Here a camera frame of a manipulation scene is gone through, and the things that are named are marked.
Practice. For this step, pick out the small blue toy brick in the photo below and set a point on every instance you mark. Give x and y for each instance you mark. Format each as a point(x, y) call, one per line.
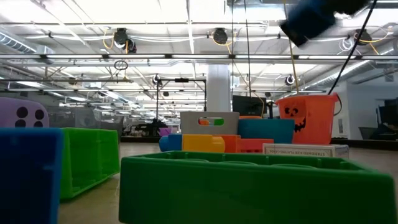
point(308, 18)

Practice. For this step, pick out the green toy block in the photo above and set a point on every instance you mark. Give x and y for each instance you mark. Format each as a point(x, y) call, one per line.
point(218, 121)

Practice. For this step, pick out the yellow toy block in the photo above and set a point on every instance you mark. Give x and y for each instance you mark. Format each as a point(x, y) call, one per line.
point(202, 143)

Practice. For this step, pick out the bright green toy brick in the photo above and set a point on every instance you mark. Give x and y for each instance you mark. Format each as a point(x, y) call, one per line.
point(90, 161)

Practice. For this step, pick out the dark background screen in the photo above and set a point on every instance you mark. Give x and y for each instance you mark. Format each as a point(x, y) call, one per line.
point(388, 112)

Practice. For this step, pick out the orange pumpkin bucket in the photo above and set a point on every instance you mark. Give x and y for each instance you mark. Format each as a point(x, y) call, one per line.
point(317, 121)

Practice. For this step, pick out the dark laptop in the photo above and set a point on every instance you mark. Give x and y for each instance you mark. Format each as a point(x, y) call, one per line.
point(368, 133)

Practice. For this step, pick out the black background monitor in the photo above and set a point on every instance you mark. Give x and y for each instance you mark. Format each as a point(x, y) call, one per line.
point(248, 105)

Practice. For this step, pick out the teal plastic tray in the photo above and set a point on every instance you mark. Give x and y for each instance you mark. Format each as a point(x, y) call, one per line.
point(264, 130)

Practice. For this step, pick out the silver-backed playing card box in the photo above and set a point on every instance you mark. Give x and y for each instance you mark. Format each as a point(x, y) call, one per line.
point(298, 150)

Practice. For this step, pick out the white building pillar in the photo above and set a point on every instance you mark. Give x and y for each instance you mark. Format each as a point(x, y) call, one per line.
point(218, 87)

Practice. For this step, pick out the red-orange flat toy brick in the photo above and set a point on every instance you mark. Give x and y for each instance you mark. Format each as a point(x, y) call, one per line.
point(255, 145)

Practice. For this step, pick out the orange toy block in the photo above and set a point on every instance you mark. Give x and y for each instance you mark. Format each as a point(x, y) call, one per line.
point(231, 143)

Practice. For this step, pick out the clear grey plastic bin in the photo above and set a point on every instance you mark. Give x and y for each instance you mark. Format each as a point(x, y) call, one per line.
point(192, 123)

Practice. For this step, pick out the dark green toy brick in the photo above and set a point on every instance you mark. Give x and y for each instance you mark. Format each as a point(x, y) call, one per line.
point(248, 193)

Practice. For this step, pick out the long ceiling light bar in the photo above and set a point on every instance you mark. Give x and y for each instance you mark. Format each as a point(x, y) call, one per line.
point(140, 56)

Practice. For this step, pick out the purple background box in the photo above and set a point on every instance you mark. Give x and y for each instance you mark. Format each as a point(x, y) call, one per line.
point(168, 130)

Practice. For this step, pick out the large blue toy block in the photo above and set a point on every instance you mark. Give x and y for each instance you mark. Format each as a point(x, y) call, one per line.
point(169, 143)

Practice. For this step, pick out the black background robot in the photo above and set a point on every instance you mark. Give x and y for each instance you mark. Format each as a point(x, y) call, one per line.
point(152, 127)

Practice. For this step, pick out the grey plastic tray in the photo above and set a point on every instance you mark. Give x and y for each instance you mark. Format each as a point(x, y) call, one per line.
point(77, 119)

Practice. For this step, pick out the purple foam die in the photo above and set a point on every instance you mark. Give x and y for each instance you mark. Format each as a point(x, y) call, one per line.
point(9, 109)

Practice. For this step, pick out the black background frame stand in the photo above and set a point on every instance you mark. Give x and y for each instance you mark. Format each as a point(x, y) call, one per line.
point(182, 80)

